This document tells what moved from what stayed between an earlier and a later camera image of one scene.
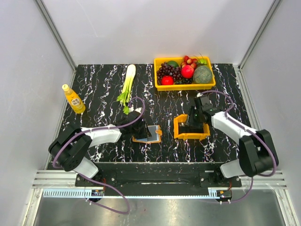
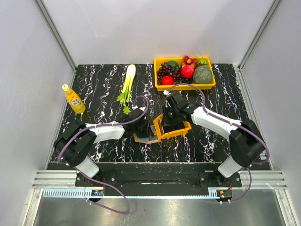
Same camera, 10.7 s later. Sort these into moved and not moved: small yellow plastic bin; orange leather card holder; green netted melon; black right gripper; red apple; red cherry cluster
Moved: black right gripper; small yellow plastic bin
Not moved: green netted melon; red apple; red cherry cluster; orange leather card holder
